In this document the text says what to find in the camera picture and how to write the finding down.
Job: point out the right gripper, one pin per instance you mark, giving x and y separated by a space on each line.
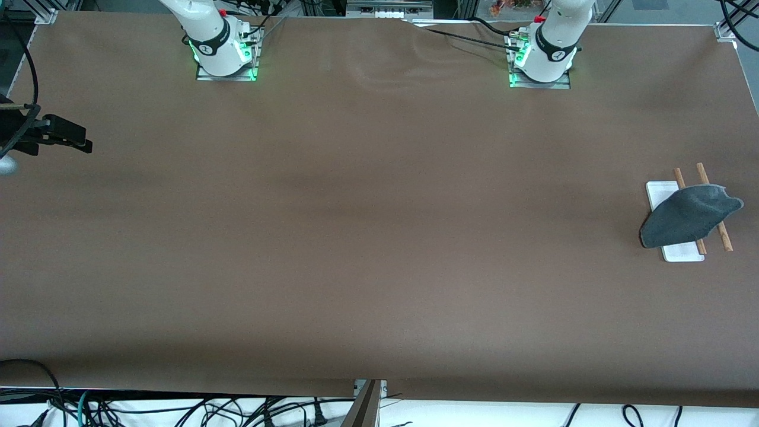
12 126

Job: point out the grey microfibre towel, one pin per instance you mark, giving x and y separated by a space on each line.
688 219

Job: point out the white rack base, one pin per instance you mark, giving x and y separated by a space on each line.
661 193

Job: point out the wooden rack rod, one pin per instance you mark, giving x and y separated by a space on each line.
679 177

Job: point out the brown table cover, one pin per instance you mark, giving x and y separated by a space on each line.
356 237

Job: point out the grey device behind table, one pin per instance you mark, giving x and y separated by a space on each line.
388 7

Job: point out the wooden chopsticks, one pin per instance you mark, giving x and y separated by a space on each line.
703 172

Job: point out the metal corner bracket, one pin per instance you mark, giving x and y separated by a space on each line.
724 32
46 16

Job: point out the wooden post under table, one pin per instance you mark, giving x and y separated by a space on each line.
363 409

